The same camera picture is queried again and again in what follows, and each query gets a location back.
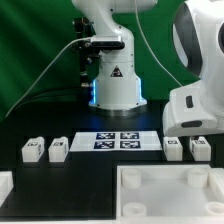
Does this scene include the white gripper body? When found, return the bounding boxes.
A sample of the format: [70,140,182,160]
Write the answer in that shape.
[162,81,224,137]

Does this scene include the white square tabletop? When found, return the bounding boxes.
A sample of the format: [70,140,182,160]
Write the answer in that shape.
[116,165,224,224]

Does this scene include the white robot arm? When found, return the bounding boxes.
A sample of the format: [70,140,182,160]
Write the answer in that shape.
[71,0,224,137]

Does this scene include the white marker sheet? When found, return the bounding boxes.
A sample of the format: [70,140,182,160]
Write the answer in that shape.
[70,131,162,152]

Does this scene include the white obstacle block right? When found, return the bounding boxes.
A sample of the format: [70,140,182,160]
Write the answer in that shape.
[209,168,224,203]

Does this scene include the white obstacle block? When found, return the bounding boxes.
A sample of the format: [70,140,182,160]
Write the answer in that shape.
[0,171,14,207]
[209,168,224,203]

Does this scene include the white obstacle block left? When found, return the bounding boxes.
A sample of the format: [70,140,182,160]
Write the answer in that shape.
[0,171,14,207]

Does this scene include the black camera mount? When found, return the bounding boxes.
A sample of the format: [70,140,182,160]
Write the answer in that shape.
[72,17,99,88]

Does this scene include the grey cable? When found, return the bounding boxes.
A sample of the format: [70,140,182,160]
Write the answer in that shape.
[4,37,93,118]

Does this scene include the black cables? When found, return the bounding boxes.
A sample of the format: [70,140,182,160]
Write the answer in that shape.
[6,85,84,116]

